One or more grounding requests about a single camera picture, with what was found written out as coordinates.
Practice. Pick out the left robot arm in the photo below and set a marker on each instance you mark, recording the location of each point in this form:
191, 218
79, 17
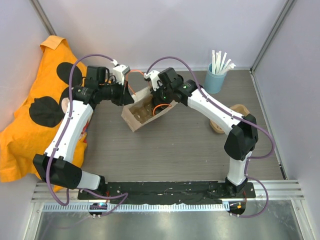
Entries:
56, 164

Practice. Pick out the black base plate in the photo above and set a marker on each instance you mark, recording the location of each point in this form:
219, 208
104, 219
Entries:
178, 192

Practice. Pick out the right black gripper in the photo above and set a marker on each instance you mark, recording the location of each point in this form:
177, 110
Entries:
155, 95

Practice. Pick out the light blue straw holder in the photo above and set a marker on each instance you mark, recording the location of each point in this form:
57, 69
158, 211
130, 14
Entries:
213, 83

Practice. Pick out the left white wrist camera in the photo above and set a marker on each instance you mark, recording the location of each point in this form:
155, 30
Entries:
119, 71

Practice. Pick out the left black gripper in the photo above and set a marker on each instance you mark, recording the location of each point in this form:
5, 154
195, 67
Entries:
125, 98

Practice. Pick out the orange mickey mouse bag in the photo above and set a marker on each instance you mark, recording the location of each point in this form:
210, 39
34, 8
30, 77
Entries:
37, 120

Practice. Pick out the white paper takeout bag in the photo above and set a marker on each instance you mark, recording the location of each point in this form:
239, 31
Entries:
142, 97

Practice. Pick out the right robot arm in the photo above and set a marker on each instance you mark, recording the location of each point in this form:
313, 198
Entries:
168, 86

